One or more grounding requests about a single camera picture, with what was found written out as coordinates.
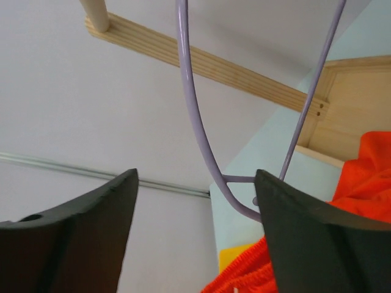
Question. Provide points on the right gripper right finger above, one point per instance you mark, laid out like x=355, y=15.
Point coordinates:
x=316, y=247

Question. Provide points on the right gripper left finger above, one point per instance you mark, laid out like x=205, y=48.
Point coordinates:
x=77, y=246

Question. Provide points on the orange shorts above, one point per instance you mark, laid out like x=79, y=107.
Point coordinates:
x=363, y=189

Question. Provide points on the yellow plastic bin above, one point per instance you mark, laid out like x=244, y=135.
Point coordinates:
x=229, y=255

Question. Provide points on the wooden clothes rack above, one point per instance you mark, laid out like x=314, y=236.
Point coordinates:
x=351, y=98

